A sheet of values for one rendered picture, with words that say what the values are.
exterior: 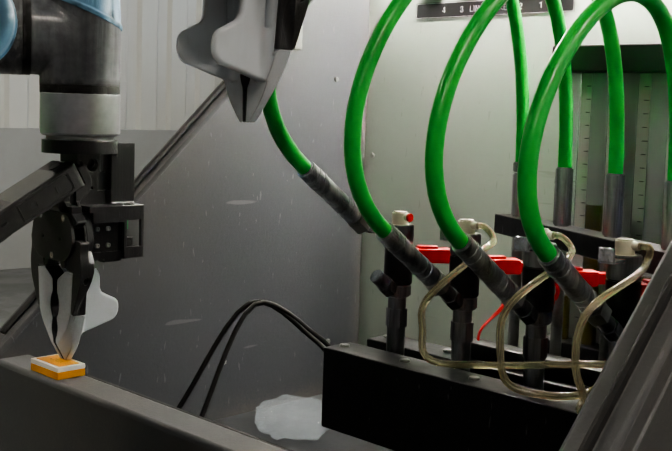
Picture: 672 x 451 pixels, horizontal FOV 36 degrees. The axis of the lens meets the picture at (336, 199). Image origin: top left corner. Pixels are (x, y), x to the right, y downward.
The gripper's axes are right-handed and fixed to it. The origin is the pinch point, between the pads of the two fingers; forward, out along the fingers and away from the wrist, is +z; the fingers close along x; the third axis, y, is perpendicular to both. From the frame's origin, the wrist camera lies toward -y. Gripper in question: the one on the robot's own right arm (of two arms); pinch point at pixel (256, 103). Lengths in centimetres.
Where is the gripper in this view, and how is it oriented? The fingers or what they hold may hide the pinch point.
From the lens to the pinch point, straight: 71.0
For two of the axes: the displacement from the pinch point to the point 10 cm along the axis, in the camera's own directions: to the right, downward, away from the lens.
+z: -0.3, 10.0, 0.8
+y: -7.0, 0.4, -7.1
